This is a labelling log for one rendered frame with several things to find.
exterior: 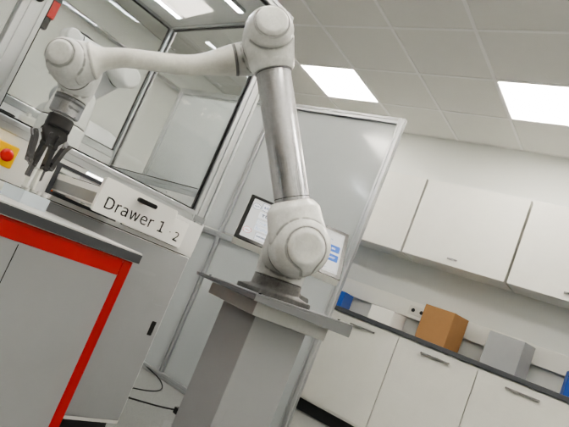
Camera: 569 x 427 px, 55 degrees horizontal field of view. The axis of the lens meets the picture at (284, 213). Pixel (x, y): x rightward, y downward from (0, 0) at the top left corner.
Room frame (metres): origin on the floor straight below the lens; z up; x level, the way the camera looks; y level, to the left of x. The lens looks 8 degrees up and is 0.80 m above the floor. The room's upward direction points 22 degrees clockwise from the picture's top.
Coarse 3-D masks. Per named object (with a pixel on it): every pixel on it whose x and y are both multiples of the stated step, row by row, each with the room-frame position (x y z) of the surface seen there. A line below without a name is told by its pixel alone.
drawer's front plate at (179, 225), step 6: (174, 222) 2.23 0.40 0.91; (180, 222) 2.25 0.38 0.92; (132, 228) 2.11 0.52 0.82; (174, 228) 2.24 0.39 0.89; (180, 228) 2.26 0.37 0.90; (186, 228) 2.28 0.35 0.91; (168, 234) 2.23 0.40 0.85; (174, 234) 2.25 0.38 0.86; (180, 234) 2.27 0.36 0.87; (162, 240) 2.21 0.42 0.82; (168, 240) 2.23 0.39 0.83; (180, 240) 2.28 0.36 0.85; (174, 246) 2.26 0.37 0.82
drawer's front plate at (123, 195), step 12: (108, 180) 1.63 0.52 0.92; (108, 192) 1.64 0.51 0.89; (120, 192) 1.67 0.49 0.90; (132, 192) 1.69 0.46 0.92; (96, 204) 1.63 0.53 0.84; (108, 204) 1.65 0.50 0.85; (120, 204) 1.68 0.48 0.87; (132, 204) 1.71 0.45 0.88; (144, 204) 1.74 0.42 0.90; (156, 204) 1.77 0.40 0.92; (108, 216) 1.67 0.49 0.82; (120, 216) 1.69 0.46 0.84; (156, 216) 1.78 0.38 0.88; (168, 216) 1.81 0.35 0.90; (144, 228) 1.76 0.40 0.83; (156, 228) 1.79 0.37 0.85; (168, 228) 1.83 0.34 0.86
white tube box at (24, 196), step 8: (8, 184) 1.60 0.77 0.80; (0, 192) 1.61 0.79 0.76; (8, 192) 1.59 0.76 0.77; (16, 192) 1.56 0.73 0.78; (24, 192) 1.54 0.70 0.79; (16, 200) 1.55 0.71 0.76; (24, 200) 1.55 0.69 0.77; (32, 200) 1.57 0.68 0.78; (40, 200) 1.58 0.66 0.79; (48, 200) 1.60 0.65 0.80; (40, 208) 1.59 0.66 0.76
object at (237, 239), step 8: (264, 200) 2.62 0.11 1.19; (248, 208) 2.55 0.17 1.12; (240, 224) 2.48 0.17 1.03; (232, 240) 2.44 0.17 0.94; (240, 240) 2.43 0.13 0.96; (248, 240) 2.43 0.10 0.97; (248, 248) 2.45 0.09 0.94; (256, 248) 2.44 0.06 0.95; (344, 248) 2.57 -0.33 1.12; (344, 256) 2.54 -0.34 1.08; (320, 272) 2.44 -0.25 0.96; (328, 272) 2.45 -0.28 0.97; (328, 280) 2.46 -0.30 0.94; (336, 280) 2.45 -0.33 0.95
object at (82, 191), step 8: (64, 176) 1.84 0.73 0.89; (56, 184) 1.85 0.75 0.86; (64, 184) 1.82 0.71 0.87; (72, 184) 1.78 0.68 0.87; (80, 184) 1.75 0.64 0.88; (88, 184) 1.72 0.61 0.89; (64, 192) 1.80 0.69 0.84; (72, 192) 1.77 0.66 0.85; (80, 192) 1.73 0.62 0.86; (88, 192) 1.70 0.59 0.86; (96, 192) 1.67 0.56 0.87; (80, 200) 1.72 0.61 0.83; (88, 200) 1.69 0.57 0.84
